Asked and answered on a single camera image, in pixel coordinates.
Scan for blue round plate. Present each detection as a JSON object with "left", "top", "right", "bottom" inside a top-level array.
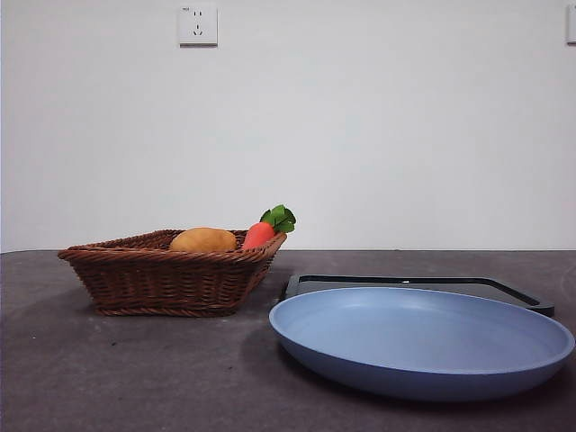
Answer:
[{"left": 268, "top": 286, "right": 576, "bottom": 402}]

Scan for orange toy carrot, green leaves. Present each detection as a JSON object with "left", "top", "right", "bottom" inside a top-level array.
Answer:
[{"left": 241, "top": 204, "right": 298, "bottom": 251}]

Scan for yellow-brown potato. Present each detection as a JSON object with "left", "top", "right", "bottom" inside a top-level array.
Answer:
[{"left": 169, "top": 227, "right": 239, "bottom": 253}]

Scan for brown wicker basket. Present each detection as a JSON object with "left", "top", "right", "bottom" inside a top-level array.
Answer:
[{"left": 57, "top": 229, "right": 288, "bottom": 318}]

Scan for black rectangular tray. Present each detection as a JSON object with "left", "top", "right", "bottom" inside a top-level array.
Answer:
[{"left": 281, "top": 274, "right": 556, "bottom": 318}]

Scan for white wall power socket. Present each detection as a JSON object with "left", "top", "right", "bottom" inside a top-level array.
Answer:
[{"left": 178, "top": 4, "right": 219, "bottom": 48}]

